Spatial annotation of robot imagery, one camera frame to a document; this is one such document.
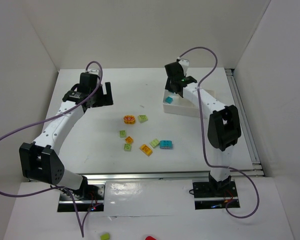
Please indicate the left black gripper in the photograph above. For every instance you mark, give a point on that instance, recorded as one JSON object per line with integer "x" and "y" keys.
{"x": 103, "y": 99}

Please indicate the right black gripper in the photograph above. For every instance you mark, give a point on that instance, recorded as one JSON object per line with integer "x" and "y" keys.
{"x": 173, "y": 87}

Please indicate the tall blue lego brick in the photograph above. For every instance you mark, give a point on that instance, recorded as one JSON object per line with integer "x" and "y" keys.
{"x": 169, "y": 100}

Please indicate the white divided container tray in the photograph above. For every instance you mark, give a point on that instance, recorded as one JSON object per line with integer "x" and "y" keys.
{"x": 184, "y": 107}

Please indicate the orange round lego piece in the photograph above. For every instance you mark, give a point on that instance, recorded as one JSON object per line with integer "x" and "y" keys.
{"x": 129, "y": 119}

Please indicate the green lego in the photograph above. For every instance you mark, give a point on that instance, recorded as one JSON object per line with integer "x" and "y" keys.
{"x": 142, "y": 118}
{"x": 127, "y": 147}
{"x": 122, "y": 134}
{"x": 154, "y": 143}

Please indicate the orange lego slanted brick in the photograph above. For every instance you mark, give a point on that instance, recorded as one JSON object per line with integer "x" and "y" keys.
{"x": 146, "y": 150}

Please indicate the blue lego brick wide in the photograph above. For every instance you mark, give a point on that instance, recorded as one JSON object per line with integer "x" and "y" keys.
{"x": 166, "y": 144}

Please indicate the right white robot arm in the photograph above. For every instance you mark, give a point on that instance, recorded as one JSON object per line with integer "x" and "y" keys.
{"x": 223, "y": 122}

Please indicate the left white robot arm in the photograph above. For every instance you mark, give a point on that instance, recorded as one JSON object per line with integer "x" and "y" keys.
{"x": 40, "y": 159}

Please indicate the small orange lego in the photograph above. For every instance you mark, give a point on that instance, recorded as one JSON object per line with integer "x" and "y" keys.
{"x": 129, "y": 140}

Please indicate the green lego outside foreground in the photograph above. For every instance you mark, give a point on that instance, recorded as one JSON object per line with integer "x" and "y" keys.
{"x": 105, "y": 236}

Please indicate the red object at edge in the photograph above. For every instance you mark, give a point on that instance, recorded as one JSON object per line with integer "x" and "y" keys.
{"x": 150, "y": 238}

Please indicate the aluminium rail front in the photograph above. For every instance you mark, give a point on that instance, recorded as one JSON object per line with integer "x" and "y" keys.
{"x": 147, "y": 176}

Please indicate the aluminium rail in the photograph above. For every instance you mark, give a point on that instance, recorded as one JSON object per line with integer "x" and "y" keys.
{"x": 254, "y": 156}
{"x": 147, "y": 176}

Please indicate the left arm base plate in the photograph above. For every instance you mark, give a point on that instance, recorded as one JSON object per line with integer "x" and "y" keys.
{"x": 94, "y": 200}

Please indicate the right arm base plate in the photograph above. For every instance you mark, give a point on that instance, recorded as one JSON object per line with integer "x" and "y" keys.
{"x": 206, "y": 198}

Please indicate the aluminium rail right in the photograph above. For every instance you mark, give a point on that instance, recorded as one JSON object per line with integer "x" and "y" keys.
{"x": 254, "y": 156}

